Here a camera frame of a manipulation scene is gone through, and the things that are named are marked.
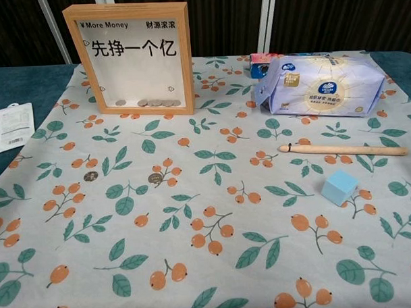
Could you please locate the wooden crochet hook stick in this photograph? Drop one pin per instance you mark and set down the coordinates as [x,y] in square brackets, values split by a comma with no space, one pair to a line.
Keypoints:
[343,150]

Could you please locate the pink blue cookie box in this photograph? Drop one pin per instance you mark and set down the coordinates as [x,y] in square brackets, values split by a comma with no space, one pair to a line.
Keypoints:
[258,66]

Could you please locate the lavender tissue pack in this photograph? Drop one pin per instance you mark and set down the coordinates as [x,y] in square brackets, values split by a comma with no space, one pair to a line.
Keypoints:
[324,89]

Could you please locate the white frame post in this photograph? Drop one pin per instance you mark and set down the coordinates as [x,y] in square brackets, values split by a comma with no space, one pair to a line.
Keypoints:
[266,23]
[55,27]

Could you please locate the wooden frame money box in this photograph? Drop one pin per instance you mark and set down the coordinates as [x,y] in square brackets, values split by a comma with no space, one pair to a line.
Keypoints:
[73,64]

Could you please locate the light blue cube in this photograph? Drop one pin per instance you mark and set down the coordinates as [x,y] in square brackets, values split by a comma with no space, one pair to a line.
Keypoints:
[336,186]

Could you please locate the white plastic package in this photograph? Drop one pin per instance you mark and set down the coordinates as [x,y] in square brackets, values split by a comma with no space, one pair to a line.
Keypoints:
[12,130]

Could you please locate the floral orange berry tablecloth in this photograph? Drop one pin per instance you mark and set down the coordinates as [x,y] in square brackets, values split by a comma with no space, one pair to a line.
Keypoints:
[208,228]

